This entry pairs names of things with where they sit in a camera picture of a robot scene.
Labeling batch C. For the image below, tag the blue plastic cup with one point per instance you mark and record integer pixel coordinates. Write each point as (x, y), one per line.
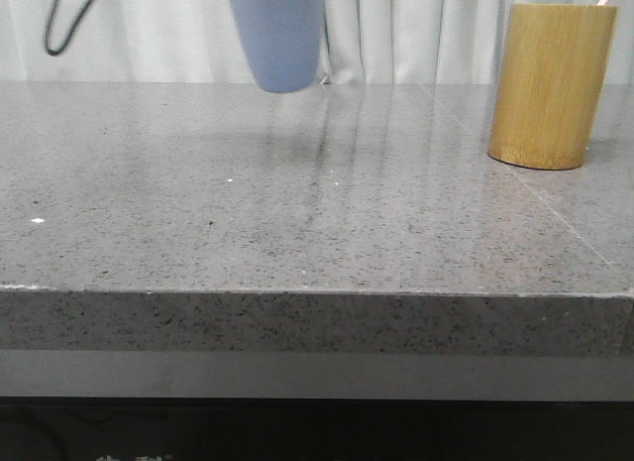
(281, 41)

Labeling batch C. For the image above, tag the white pleated curtain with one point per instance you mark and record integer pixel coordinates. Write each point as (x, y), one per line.
(371, 41)

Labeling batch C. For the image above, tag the bamboo wooden cylinder holder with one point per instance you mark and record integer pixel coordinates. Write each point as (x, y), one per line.
(552, 72)

